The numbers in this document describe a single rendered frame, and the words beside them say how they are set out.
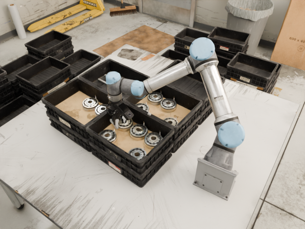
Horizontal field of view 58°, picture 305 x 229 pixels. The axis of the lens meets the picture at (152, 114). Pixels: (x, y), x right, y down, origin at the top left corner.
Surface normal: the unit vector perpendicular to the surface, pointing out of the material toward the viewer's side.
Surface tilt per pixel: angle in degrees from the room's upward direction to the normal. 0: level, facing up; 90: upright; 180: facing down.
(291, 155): 0
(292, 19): 78
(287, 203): 0
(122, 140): 0
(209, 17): 90
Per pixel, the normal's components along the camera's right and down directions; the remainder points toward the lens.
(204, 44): -0.23, -0.22
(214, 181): -0.51, 0.59
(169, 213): 0.00, -0.73
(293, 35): -0.53, 0.39
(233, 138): -0.16, 0.04
